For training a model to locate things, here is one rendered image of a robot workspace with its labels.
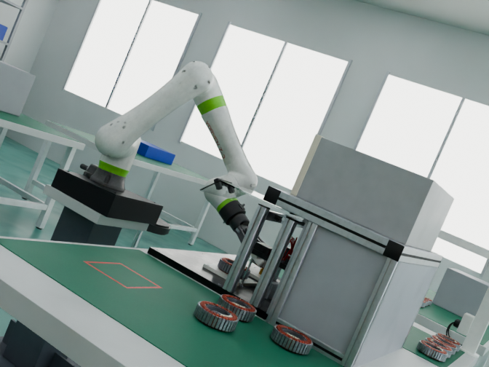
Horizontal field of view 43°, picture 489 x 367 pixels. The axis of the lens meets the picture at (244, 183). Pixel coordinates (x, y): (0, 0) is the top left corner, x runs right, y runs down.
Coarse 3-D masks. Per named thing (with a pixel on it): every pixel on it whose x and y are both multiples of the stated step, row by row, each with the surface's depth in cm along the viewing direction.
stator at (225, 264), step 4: (220, 260) 210; (224, 260) 209; (228, 260) 214; (232, 260) 215; (220, 264) 209; (224, 264) 208; (228, 264) 207; (220, 268) 208; (224, 268) 207; (228, 268) 207; (244, 268) 210; (228, 272) 206; (244, 272) 208; (248, 272) 209
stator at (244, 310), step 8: (224, 296) 173; (232, 296) 177; (224, 304) 170; (232, 304) 169; (240, 304) 177; (248, 304) 177; (240, 312) 169; (248, 312) 170; (240, 320) 170; (248, 320) 171
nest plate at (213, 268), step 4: (204, 264) 209; (208, 264) 210; (212, 264) 213; (216, 264) 216; (208, 268) 208; (212, 268) 207; (216, 268) 210; (216, 272) 206; (220, 272) 206; (224, 272) 208; (220, 276) 205; (224, 276) 205; (240, 280) 206; (244, 280) 209; (248, 280) 212; (252, 280) 214; (240, 284) 203; (244, 284) 206; (248, 284) 208; (252, 284) 211; (256, 284) 214
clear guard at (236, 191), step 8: (216, 184) 204; (224, 184) 206; (232, 184) 206; (208, 192) 209; (216, 192) 212; (224, 192) 215; (232, 192) 217; (240, 192) 220; (248, 192) 199; (256, 192) 219; (264, 200) 194; (280, 208) 191
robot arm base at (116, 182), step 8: (88, 168) 260; (96, 168) 257; (88, 176) 257; (96, 176) 251; (104, 176) 250; (112, 176) 251; (120, 176) 252; (104, 184) 249; (112, 184) 250; (120, 184) 253
